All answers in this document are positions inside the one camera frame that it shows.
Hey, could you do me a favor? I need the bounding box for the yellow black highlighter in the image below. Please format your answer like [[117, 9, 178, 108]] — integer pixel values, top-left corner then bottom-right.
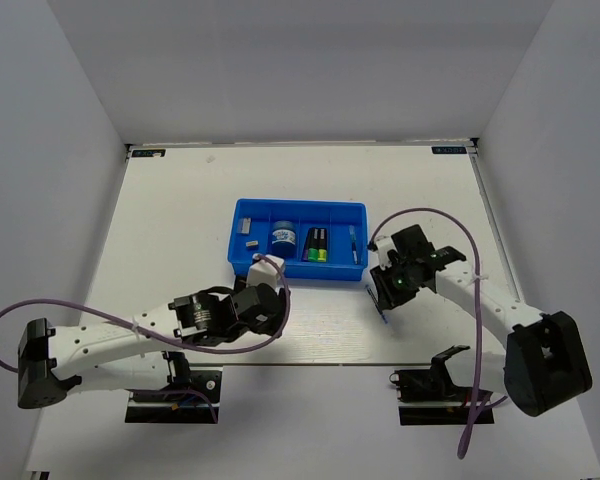
[[317, 228, 328, 263]]

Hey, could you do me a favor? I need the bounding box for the blue pen refill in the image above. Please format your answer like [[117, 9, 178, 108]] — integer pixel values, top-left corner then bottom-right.
[[365, 285, 389, 325]]

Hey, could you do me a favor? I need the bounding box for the blue correction tape roll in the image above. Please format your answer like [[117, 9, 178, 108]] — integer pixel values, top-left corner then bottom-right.
[[270, 220, 297, 258]]

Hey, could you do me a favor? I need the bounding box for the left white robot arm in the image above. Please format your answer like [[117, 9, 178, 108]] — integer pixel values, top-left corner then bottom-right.
[[17, 279, 290, 409]]

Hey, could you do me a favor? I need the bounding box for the green black highlighter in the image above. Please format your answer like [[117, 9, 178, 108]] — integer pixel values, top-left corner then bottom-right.
[[305, 227, 319, 262]]

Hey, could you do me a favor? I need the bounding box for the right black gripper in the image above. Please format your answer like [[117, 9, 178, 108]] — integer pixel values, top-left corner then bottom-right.
[[370, 257, 420, 311]]

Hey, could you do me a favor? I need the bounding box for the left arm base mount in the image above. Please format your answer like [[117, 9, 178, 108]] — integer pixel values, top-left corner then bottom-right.
[[124, 368, 223, 425]]

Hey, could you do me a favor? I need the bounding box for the left table corner label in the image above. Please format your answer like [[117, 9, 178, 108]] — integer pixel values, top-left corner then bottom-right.
[[131, 149, 166, 158]]

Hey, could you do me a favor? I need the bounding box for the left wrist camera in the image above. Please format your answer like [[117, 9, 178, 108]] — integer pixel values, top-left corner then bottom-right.
[[246, 254, 285, 289]]

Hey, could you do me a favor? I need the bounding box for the blue plastic divided tray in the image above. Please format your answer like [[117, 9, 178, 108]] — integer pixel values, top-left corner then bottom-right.
[[227, 198, 368, 282]]

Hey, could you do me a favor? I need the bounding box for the right table corner label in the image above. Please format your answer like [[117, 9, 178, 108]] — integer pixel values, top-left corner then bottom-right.
[[431, 145, 467, 155]]

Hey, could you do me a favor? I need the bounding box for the green pen refill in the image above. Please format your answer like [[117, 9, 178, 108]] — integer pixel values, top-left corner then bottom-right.
[[349, 225, 359, 265]]

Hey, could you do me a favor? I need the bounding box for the table corner label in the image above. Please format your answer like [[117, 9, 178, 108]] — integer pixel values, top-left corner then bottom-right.
[[131, 149, 166, 158], [431, 145, 467, 155]]

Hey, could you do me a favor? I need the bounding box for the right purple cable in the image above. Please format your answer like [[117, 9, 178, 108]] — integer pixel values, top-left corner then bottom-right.
[[369, 208, 509, 460]]

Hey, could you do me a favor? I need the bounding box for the white eraser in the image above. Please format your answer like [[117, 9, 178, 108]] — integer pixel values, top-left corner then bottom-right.
[[237, 217, 252, 235]]

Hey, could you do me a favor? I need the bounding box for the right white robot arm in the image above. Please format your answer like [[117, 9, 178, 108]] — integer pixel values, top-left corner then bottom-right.
[[368, 225, 593, 417]]

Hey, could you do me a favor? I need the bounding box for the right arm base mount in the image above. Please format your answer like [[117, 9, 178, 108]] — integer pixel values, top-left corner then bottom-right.
[[389, 368, 471, 426]]

